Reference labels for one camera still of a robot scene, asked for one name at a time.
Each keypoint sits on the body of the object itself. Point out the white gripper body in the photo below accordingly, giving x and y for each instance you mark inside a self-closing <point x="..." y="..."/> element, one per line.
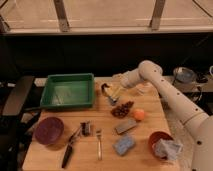
<point x="126" y="80"/>

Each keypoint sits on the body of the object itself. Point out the yellow banana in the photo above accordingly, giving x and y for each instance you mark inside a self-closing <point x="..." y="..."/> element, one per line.
<point x="111" y="91"/>

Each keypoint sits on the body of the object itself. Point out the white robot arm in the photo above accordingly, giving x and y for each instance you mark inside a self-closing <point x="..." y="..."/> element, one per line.
<point x="197" y="122"/>

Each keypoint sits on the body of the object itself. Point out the metal cup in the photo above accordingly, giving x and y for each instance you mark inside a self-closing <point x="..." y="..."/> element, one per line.
<point x="105" y="89"/>

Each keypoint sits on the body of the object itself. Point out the blue plastic cup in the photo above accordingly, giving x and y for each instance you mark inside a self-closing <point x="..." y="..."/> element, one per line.
<point x="113" y="101"/>

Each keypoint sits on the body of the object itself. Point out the bunch of dark grapes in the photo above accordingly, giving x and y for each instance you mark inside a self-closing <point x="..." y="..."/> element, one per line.
<point x="122" y="110"/>

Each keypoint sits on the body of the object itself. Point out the orange fruit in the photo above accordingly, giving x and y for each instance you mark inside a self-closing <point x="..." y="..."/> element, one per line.
<point x="139" y="114"/>

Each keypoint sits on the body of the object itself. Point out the grey rectangular block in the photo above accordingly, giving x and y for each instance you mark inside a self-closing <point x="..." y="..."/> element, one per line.
<point x="125" y="126"/>

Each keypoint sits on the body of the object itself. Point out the metal bowl on side table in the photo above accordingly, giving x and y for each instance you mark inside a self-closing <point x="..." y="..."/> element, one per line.
<point x="184" y="75"/>

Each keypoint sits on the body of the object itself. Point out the silver fork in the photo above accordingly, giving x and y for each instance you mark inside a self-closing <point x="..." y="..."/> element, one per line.
<point x="99" y="135"/>

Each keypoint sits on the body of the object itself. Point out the red bowl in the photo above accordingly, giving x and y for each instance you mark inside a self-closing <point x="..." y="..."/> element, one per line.
<point x="154" y="138"/>

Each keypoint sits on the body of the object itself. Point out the small metal clip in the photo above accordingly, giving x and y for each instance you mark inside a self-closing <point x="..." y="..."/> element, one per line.
<point x="86" y="128"/>

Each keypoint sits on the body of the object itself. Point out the blue sponge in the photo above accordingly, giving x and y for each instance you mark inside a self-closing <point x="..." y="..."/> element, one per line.
<point x="124" y="144"/>

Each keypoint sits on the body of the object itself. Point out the green plastic tray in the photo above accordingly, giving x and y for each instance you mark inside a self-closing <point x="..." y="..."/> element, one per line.
<point x="68" y="91"/>

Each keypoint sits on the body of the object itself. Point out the black chair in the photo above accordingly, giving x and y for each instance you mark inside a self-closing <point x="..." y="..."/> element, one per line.
<point x="12" y="130"/>

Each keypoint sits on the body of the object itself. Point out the black handled can opener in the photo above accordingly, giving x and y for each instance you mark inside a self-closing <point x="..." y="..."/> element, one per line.
<point x="69" y="147"/>

